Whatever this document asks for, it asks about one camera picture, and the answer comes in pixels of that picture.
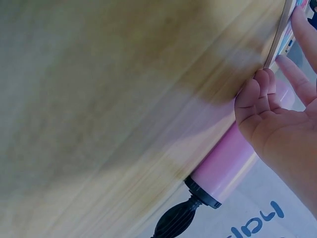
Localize pink balloon hand pump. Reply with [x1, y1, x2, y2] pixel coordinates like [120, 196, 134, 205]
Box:
[153, 80, 292, 238]

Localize person's right hand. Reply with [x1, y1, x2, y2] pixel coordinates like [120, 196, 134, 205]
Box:
[234, 6, 317, 202]

